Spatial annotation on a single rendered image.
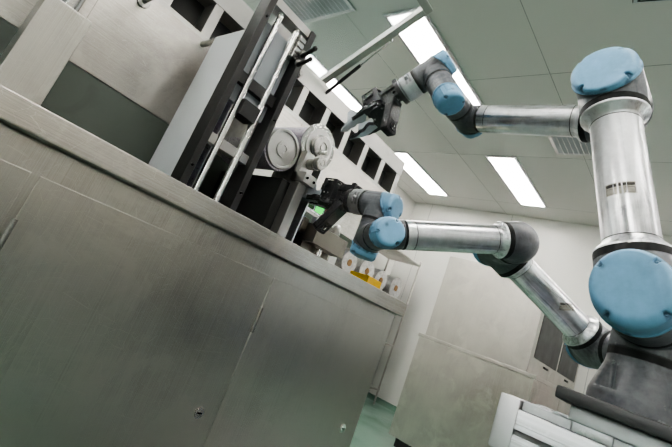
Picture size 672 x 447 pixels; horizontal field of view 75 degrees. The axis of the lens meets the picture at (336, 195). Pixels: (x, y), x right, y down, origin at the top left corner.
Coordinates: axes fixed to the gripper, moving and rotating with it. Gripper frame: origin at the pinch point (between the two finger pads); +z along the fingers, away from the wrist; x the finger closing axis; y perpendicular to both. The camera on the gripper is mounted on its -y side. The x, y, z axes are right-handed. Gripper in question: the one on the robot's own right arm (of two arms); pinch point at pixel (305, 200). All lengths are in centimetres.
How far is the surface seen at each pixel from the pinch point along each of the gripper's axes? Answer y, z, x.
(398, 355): -46, 209, -444
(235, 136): 8.8, 13.8, 24.5
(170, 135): -1.0, 16.8, 41.3
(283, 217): -9.9, -6.9, 11.3
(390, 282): 35, 218, -384
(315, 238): -10.4, -6.4, -4.5
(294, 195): -2.7, -7.1, 10.9
